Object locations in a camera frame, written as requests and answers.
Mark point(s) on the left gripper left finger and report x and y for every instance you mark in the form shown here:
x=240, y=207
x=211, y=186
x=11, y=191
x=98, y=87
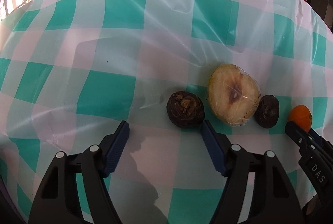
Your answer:
x=57, y=201

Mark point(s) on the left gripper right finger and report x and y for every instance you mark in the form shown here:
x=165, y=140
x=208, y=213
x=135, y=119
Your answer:
x=273, y=200

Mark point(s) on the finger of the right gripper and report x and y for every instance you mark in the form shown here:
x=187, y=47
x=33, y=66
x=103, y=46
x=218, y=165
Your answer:
x=307, y=146
x=321, y=142

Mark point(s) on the small pear half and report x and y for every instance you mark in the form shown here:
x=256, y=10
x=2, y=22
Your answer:
x=232, y=94

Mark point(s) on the operator hand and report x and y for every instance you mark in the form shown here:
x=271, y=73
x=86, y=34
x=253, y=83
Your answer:
x=310, y=206

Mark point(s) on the orange tangerine back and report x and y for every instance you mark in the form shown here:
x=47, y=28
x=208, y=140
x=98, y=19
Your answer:
x=301, y=116

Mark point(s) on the teal checkered tablecloth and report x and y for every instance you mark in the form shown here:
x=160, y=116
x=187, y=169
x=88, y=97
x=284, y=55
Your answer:
x=71, y=70

